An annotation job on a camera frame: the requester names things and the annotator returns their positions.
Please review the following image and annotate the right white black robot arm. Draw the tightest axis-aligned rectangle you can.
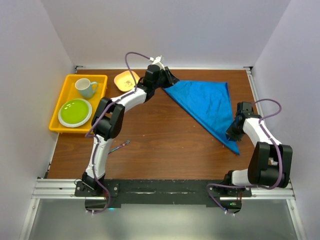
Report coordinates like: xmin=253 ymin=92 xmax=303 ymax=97
xmin=222 ymin=101 xmax=293 ymax=197

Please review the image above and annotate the iridescent metal fork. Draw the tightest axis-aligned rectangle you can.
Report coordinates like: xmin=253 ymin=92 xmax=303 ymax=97
xmin=108 ymin=140 xmax=130 ymax=154

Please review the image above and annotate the light blue ceramic mug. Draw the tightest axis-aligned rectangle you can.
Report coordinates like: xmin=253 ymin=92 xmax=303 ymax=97
xmin=75 ymin=78 xmax=99 ymax=99

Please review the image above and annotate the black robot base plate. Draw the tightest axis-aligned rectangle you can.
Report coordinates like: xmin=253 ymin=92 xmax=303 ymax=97
xmin=74 ymin=178 xmax=253 ymax=210

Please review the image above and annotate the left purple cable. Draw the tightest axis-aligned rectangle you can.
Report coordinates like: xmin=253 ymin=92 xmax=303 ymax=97
xmin=84 ymin=51 xmax=156 ymax=215

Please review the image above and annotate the green plate white rim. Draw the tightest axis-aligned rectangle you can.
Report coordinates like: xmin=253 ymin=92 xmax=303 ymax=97
xmin=58 ymin=98 xmax=92 ymax=128

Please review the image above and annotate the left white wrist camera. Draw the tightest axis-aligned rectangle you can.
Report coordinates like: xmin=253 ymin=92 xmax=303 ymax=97
xmin=147 ymin=55 xmax=165 ymax=72

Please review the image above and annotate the yellow plastic tray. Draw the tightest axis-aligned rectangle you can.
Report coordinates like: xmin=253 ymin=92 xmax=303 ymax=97
xmin=48 ymin=74 xmax=108 ymax=134

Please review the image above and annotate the blue cloth napkin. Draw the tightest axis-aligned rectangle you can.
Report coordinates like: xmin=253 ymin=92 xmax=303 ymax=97
xmin=164 ymin=80 xmax=240 ymax=155

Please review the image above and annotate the yellow square bowl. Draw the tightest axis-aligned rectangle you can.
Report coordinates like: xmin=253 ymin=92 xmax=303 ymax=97
xmin=113 ymin=70 xmax=140 ymax=93

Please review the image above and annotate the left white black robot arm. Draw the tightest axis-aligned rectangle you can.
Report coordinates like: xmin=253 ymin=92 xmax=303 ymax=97
xmin=81 ymin=64 xmax=180 ymax=196

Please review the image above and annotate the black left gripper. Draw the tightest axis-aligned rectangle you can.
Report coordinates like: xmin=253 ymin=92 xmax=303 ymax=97
xmin=152 ymin=66 xmax=179 ymax=90

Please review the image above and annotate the purple cable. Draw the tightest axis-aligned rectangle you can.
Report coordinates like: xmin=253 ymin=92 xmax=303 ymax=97
xmin=84 ymin=51 xmax=156 ymax=215
xmin=206 ymin=98 xmax=288 ymax=217

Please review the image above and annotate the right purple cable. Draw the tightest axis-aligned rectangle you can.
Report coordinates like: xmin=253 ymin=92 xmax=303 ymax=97
xmin=206 ymin=98 xmax=288 ymax=217

